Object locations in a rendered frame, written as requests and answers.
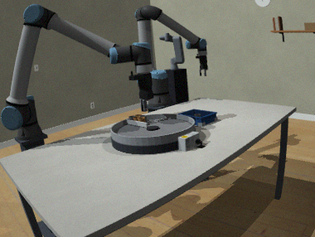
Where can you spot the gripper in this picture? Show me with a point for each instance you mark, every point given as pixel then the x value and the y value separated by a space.
pixel 202 63
pixel 146 85

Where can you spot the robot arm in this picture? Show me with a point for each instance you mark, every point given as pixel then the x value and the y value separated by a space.
pixel 23 63
pixel 176 27

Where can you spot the grey turntable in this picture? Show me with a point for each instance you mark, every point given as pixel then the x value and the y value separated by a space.
pixel 138 141

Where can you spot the blue crate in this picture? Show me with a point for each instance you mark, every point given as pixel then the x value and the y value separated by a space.
pixel 204 117

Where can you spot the grey corner guide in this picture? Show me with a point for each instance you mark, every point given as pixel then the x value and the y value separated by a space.
pixel 200 124

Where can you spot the black box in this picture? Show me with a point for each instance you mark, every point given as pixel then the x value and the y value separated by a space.
pixel 179 85

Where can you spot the grey jointed stand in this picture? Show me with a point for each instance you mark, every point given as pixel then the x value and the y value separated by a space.
pixel 179 52

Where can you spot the white control box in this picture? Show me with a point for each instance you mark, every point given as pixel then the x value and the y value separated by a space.
pixel 188 141

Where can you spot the white table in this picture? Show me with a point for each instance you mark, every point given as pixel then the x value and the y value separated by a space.
pixel 110 179

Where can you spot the dark brown book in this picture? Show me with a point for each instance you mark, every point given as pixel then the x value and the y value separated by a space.
pixel 280 23

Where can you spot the tan box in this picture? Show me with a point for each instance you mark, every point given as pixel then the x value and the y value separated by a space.
pixel 310 26

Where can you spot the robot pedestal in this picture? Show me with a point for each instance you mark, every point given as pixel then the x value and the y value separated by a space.
pixel 27 141
pixel 154 107

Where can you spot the white wall outlet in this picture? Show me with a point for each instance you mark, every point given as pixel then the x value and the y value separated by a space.
pixel 92 105
pixel 36 68

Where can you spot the white wall clock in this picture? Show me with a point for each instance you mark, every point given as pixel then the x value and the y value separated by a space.
pixel 262 2

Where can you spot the wooden wall shelf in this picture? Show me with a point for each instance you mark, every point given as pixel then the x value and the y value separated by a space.
pixel 293 31

